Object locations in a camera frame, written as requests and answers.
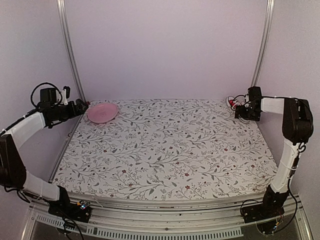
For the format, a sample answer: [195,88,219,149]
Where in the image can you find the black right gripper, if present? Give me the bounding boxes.
[235,105,260,122]

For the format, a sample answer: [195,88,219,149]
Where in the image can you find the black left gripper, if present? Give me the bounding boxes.
[52,98,89,122]

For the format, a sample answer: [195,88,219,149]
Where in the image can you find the red canvas sneaker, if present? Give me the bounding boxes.
[226,96,249,124]

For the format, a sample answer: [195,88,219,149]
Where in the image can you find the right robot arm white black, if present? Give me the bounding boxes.
[235,86,314,218]

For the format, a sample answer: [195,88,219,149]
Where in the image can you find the pink plastic plate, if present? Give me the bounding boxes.
[87,103,118,124]

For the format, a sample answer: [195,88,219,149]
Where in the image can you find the floral patterned table mat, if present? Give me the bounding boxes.
[53,99,278,201]

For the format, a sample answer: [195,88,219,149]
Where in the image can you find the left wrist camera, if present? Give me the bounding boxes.
[60,86,71,106]

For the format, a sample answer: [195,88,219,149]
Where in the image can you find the left camera black cable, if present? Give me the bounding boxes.
[30,82,63,111]

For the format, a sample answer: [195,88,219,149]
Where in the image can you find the right aluminium frame post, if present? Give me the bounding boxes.
[250,0,275,87]

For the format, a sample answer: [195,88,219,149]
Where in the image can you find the aluminium frame post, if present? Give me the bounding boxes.
[250,0,275,87]
[56,0,87,102]

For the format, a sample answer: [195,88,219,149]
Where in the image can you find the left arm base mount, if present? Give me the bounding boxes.
[48,201,92,223]

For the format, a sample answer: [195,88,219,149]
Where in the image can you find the left aluminium frame post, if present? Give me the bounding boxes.
[56,0,87,102]

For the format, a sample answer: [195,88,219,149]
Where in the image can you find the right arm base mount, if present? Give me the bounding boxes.
[240,199,285,235]

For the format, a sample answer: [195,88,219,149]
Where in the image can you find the front aluminium rail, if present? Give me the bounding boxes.
[22,193,316,240]

